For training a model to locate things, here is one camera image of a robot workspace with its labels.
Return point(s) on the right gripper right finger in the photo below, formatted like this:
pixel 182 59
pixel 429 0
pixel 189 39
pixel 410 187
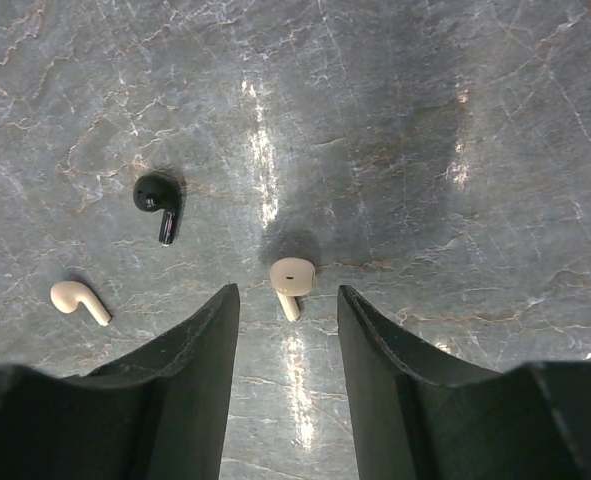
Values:
pixel 418 412

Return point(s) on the black earbud right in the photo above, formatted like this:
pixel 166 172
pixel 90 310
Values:
pixel 159 192

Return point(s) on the beige earbud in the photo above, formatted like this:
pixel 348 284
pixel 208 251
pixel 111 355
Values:
pixel 292 278
pixel 66 296

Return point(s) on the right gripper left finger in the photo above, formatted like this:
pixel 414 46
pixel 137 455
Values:
pixel 158 412

